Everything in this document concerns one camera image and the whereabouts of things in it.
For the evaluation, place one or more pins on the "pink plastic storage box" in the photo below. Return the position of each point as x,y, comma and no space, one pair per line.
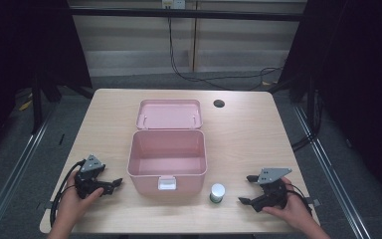
167,159

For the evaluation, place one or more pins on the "black metal stand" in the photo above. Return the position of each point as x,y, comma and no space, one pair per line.
37,103
308,96

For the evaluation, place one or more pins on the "black horizontal frame bar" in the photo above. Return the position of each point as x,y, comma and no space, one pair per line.
185,14

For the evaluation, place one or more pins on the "person's left hand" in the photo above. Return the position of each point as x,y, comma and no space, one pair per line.
74,204

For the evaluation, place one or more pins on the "white wall socket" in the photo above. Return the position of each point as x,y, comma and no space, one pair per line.
173,3

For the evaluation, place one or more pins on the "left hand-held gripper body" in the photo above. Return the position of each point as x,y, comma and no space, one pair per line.
88,179

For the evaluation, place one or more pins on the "yellow floor tape strip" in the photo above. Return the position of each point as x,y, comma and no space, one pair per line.
25,105

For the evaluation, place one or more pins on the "dark curtain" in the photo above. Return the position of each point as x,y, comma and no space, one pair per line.
354,83
26,59

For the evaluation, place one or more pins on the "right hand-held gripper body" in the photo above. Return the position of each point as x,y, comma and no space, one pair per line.
273,191

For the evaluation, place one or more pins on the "person's right hand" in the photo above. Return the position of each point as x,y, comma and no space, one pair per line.
291,209

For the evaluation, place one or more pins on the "metal floor rail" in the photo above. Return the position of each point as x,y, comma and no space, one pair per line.
10,179
331,172

